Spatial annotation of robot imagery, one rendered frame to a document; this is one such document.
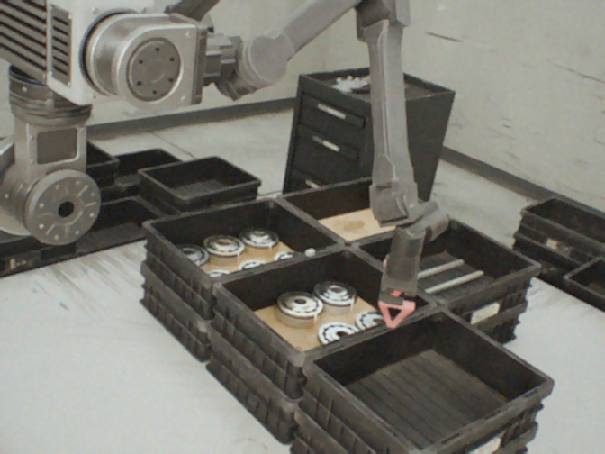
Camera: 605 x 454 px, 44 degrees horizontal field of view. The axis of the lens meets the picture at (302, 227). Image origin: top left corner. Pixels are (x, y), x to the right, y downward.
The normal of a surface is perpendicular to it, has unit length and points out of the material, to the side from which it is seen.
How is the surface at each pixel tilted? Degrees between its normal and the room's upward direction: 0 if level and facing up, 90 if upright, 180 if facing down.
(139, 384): 0
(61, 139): 90
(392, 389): 0
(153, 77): 90
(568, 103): 90
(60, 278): 0
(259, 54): 57
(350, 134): 90
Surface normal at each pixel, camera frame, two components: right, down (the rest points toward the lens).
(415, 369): 0.14, -0.89
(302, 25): 0.64, -0.18
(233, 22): 0.70, 0.40
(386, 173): -0.75, -0.07
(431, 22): -0.70, 0.22
